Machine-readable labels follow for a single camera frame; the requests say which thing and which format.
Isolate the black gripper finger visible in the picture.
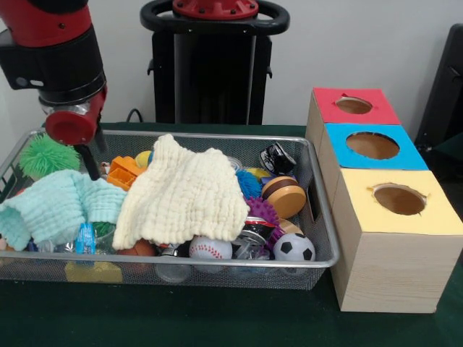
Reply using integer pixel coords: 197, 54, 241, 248
76, 142, 101, 181
94, 129, 109, 154

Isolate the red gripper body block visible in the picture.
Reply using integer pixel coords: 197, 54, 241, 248
45, 87, 109, 146

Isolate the clear blue packet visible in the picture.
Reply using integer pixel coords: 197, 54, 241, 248
76, 223, 97, 255

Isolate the shallow clear mesh bin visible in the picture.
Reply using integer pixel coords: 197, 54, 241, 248
0, 129, 341, 291

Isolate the wooden box with three holes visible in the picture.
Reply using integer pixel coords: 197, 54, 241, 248
305, 87, 463, 314

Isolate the orange plastic toy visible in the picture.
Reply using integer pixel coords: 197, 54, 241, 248
107, 155, 148, 191

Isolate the green spiky rubber ball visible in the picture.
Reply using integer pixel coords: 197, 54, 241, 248
18, 134, 82, 181

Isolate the mint green waffle cloth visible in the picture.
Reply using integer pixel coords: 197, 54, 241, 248
0, 170, 127, 252

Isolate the cream yellow waffle cloth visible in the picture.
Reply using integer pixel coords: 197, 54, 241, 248
112, 134, 255, 252

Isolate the small baseball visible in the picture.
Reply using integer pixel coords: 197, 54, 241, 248
189, 236, 234, 262

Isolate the blue spiky ball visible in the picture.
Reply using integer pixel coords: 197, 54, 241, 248
235, 168, 263, 201

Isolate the purple spiky ball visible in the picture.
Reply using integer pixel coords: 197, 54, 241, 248
248, 197, 281, 228

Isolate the black white striped toy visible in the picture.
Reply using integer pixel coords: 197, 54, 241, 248
259, 142, 297, 176

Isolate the brown wooden yo-yo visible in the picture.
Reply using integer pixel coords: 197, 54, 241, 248
260, 176, 307, 220

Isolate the dark green table cloth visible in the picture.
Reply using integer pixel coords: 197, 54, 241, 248
0, 121, 463, 347

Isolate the small soccer ball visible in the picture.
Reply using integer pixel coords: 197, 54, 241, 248
273, 233, 317, 262

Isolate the black upright panel stand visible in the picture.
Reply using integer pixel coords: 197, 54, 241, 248
416, 24, 463, 163

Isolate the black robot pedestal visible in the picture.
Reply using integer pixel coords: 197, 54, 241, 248
140, 0, 292, 125

